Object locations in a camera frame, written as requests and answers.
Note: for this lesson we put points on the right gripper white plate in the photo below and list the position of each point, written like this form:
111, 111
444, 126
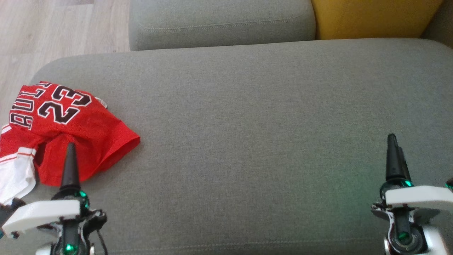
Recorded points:
417, 198

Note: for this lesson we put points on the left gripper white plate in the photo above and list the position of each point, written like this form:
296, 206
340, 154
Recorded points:
42, 212

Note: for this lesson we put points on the red number 23 jersey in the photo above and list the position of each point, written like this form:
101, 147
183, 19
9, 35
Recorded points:
88, 131

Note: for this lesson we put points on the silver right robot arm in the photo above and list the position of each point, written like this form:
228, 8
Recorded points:
440, 241

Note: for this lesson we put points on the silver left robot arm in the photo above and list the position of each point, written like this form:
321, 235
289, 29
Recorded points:
42, 250

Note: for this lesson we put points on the yellow sofa cushion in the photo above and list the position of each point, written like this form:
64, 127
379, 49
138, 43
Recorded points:
371, 17

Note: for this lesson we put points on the grey sofa seat cushion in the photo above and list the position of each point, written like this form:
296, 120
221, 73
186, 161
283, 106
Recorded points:
247, 141

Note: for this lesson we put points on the grey sofa back cushion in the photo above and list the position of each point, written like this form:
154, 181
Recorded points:
219, 21

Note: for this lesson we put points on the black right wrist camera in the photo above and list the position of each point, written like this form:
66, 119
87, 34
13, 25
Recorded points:
449, 184

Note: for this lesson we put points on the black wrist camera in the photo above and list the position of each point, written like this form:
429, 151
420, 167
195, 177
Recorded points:
12, 205
449, 184

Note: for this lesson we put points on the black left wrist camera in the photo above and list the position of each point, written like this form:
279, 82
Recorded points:
12, 205

